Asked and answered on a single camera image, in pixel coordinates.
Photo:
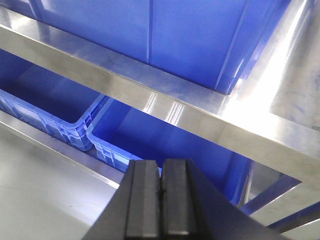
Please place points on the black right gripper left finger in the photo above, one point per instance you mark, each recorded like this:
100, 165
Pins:
133, 212

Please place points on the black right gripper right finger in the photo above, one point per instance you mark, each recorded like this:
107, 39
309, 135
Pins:
193, 209

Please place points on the blue bin lower shelf right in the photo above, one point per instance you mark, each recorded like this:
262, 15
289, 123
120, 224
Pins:
121, 133

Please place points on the blue bin shelf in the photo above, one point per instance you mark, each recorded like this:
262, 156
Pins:
121, 133
54, 104

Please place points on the blue bin lower shelf left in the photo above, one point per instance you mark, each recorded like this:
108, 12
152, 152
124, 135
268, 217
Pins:
54, 104

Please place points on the blue target bin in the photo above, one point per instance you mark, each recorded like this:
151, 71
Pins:
213, 43

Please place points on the steel shelf rack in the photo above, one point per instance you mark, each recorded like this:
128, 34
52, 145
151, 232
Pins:
272, 116

